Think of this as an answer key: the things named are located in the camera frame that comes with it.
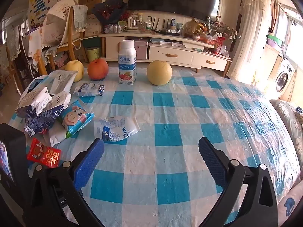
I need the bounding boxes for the green storage crate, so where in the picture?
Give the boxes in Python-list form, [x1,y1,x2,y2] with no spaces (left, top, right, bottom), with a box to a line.
[82,38,102,49]

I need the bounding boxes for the light blue lace chair cover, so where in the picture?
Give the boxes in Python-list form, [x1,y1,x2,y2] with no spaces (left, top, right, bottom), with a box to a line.
[72,5,88,32]

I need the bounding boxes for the pink storage box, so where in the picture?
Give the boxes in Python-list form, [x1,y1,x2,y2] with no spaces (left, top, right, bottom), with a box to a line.
[135,39,148,59]

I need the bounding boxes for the cartoon cow wet wipes pack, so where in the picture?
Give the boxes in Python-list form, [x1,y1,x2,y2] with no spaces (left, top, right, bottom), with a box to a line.
[58,99,95,139]

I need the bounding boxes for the orange-print dining table cloth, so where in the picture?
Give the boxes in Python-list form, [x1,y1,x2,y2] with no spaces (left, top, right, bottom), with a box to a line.
[24,27,44,71]

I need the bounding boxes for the green trash bin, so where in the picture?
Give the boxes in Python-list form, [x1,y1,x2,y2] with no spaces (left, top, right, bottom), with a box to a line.
[85,47,101,63]

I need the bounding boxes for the white lace curtain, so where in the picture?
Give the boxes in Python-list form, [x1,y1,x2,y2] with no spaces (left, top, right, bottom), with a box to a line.
[227,0,271,83]

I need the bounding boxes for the plain white packet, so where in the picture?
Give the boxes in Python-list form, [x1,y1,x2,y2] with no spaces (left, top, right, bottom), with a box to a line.
[48,123,80,147]

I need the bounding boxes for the white feather-print wipes pack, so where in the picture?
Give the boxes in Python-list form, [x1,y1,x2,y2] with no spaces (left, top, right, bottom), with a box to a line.
[47,70,78,95]

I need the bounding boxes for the white washing machine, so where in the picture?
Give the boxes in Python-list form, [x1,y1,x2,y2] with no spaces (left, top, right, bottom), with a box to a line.
[276,58,296,97]

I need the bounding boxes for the artificial flower bunch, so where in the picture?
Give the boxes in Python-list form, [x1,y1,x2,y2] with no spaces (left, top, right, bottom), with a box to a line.
[206,15,238,40]

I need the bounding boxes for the gold gift bag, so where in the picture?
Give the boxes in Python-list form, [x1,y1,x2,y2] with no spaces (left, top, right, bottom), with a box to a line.
[185,19,201,38]

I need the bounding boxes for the white strawberry yogurt bottle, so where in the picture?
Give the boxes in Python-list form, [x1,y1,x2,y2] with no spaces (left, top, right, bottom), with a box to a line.
[118,40,137,85]

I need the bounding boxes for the white electric kettle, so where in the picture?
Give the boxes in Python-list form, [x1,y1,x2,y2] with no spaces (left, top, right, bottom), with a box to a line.
[125,15,142,31]

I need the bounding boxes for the large white milk pouch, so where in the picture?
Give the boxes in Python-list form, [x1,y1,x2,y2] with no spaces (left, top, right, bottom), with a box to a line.
[94,115,141,145]

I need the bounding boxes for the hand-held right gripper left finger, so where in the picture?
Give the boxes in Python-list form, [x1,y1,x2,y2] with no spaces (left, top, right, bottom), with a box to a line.
[22,138,105,227]

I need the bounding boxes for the crushed white milk carton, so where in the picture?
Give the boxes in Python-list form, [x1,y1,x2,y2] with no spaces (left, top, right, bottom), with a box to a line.
[48,92,72,114]

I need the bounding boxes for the white TV cabinet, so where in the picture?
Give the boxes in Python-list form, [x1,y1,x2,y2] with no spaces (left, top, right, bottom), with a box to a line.
[98,30,232,72]

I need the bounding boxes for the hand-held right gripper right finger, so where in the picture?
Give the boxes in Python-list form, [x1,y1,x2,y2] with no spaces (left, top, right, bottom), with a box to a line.
[198,137,278,227]

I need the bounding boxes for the grey patterned sofa cushion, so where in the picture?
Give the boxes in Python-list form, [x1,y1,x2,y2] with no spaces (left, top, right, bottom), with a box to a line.
[270,99,303,152]

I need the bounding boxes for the yellow pear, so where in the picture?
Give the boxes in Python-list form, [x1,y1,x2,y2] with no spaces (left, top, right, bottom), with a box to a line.
[64,60,85,83]
[146,61,172,86]

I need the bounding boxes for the light wooden chair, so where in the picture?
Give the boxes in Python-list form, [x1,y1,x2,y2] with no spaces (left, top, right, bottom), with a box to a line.
[38,5,86,75]

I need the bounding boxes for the cream printed cloth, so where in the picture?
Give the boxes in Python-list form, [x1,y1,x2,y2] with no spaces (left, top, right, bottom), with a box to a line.
[41,0,76,48]

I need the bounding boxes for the red snack packet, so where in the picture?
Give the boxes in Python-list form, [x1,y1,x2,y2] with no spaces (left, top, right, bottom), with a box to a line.
[27,138,62,169]

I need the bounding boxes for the blue checkered tablecloth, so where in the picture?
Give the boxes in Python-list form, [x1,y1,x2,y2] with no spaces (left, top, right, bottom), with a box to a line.
[8,66,300,227]

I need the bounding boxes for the red apple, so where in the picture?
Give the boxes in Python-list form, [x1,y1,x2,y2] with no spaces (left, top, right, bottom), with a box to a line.
[87,58,109,80]

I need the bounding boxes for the dark blue flower bouquet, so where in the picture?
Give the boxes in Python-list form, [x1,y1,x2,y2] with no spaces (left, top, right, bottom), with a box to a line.
[91,0,127,26]

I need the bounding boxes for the small white milk pouch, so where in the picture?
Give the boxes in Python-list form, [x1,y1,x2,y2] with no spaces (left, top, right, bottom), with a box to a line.
[73,83,105,97]

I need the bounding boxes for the wall poster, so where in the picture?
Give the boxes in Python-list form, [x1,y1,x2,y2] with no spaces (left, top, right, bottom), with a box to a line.
[28,0,59,29]

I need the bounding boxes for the stacked plastic basins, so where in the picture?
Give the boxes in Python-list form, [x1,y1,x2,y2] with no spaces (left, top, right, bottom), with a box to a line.
[266,35,283,48]

